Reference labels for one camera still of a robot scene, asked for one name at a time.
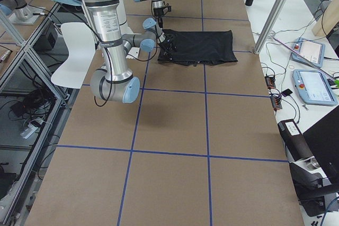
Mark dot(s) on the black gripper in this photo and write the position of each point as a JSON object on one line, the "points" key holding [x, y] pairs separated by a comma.
{"points": [[158, 12], [164, 41]]}

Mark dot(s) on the black graphic t-shirt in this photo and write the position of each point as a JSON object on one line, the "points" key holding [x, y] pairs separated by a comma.
{"points": [[198, 47]]}

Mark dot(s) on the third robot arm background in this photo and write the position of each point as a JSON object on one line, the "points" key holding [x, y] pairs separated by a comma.
{"points": [[18, 11]]}

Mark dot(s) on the black hub with orange ports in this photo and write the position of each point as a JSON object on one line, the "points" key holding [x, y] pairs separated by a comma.
{"points": [[270, 82]]}

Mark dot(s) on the small black phone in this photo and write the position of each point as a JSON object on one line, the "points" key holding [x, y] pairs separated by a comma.
{"points": [[286, 92]]}

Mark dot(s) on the far teach pendant tablet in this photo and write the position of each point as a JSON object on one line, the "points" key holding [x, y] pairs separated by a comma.
{"points": [[311, 50]]}

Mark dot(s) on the teach pendant tablet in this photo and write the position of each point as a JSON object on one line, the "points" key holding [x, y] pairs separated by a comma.
{"points": [[311, 50], [313, 88]]}

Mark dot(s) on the near teach pendant tablet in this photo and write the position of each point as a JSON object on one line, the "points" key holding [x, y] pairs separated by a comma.
{"points": [[313, 88]]}

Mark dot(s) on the black box with label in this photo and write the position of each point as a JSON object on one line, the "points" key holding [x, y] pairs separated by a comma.
{"points": [[295, 145]]}

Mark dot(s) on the black monitor with stand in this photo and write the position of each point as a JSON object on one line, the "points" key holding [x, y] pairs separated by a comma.
{"points": [[313, 192]]}

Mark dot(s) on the aluminium frame post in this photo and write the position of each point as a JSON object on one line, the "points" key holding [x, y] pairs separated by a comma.
{"points": [[272, 17]]}

